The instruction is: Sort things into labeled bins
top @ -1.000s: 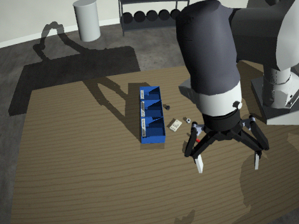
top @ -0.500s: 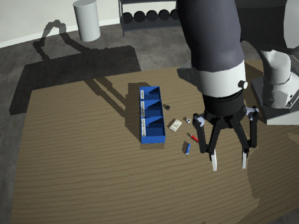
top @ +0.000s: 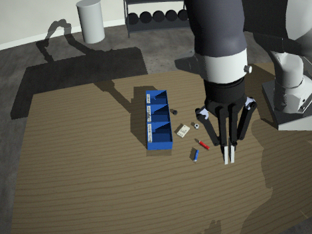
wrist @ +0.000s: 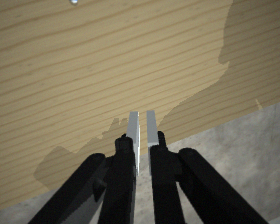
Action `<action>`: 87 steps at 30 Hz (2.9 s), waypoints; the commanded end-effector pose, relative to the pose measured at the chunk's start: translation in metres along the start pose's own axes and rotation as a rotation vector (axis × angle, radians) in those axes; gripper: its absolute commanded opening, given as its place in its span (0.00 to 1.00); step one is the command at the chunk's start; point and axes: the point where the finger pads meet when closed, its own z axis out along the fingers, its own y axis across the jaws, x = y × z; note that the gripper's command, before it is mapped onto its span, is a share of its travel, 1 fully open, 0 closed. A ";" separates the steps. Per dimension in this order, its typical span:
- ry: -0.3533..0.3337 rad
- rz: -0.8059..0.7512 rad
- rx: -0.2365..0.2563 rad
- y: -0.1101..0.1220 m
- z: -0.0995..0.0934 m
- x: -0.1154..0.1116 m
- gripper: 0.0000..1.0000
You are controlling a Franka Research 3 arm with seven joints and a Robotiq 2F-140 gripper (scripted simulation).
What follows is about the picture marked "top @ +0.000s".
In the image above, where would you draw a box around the white domino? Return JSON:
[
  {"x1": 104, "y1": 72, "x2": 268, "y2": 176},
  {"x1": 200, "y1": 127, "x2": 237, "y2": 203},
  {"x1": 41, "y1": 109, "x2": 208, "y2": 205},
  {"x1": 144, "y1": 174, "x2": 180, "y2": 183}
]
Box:
[{"x1": 177, "y1": 125, "x2": 190, "y2": 138}]

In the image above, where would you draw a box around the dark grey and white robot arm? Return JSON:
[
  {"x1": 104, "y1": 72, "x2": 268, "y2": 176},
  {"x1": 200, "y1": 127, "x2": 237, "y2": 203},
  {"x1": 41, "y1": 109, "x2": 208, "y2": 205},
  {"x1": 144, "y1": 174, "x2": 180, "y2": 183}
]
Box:
[{"x1": 175, "y1": 0, "x2": 312, "y2": 114}]

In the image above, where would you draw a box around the blue three-compartment bin rack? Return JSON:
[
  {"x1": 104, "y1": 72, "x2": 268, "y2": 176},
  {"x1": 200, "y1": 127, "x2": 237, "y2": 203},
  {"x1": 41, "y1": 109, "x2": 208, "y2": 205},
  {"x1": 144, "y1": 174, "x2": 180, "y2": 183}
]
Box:
[{"x1": 146, "y1": 90, "x2": 173, "y2": 150}]

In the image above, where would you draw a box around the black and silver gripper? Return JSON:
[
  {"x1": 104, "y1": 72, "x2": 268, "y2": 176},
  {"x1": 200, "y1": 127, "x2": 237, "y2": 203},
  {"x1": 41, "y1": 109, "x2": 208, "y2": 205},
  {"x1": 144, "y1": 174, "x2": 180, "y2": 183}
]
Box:
[{"x1": 195, "y1": 77, "x2": 258, "y2": 164}]

